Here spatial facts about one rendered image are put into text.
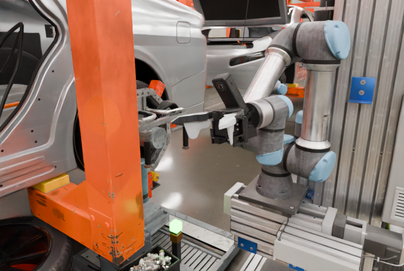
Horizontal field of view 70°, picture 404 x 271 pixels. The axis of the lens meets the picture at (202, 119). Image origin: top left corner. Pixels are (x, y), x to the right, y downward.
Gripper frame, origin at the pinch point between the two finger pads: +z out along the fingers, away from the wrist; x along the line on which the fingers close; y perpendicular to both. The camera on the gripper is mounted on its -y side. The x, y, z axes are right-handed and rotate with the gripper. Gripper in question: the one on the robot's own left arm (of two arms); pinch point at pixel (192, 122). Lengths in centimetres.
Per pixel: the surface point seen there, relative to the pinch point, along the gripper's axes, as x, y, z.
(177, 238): 48, 58, -26
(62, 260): 83, 64, 10
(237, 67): 211, -12, -271
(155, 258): 48, 61, -15
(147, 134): 83, 19, -40
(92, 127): 59, 6, -3
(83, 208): 80, 44, -2
